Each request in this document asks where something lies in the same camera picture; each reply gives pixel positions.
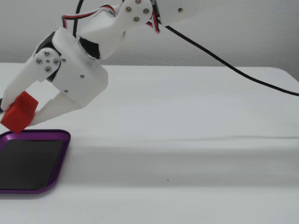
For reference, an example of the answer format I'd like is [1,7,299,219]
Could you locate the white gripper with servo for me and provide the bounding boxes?
[1,27,109,127]

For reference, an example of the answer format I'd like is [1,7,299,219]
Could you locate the red textured cube block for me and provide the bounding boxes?
[0,91,39,135]

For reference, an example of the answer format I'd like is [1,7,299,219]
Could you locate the purple tray with black pad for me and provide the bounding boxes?
[0,129,71,195]

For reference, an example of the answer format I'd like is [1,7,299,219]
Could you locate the red white black servo wire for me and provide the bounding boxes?
[146,0,162,35]
[61,6,117,30]

